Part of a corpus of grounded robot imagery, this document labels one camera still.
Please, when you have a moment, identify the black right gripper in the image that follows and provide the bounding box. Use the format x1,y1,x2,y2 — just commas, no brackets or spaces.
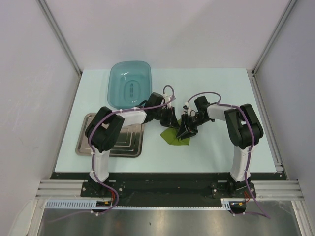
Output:
176,114,210,140

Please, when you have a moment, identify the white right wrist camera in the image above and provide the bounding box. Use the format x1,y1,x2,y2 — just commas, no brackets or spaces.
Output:
182,102,196,117

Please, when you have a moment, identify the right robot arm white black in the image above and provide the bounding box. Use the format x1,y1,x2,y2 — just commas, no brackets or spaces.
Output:
176,96,264,197

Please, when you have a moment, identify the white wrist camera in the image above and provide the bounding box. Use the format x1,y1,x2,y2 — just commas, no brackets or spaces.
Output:
182,102,196,117
163,94,176,108

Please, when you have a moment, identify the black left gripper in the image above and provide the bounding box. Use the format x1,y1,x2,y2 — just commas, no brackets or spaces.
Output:
153,106,180,129

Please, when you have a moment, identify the silver metal tray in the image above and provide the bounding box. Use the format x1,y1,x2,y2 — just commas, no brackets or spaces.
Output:
75,113,144,158

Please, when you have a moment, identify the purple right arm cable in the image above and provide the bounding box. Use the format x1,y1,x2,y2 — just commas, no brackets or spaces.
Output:
187,92,272,219

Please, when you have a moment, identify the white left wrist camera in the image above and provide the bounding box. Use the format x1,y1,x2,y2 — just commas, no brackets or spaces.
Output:
163,94,176,108

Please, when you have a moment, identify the green paper napkin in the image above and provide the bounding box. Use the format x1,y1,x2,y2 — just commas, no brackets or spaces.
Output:
160,128,190,146

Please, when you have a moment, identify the teal plastic bin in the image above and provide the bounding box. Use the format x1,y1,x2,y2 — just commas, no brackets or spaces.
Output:
107,61,152,109

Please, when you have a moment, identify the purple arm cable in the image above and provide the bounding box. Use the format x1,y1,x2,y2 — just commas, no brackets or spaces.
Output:
48,85,177,223
187,92,272,219

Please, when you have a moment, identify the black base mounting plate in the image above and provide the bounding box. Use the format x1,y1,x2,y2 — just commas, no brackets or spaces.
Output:
49,172,288,199

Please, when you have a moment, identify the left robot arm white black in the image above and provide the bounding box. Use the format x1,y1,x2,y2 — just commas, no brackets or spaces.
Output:
85,92,179,197

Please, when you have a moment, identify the light blue cable duct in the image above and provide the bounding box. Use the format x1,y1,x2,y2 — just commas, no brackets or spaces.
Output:
46,200,97,209

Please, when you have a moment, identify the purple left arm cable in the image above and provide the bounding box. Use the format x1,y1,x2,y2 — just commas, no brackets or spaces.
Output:
48,85,177,223

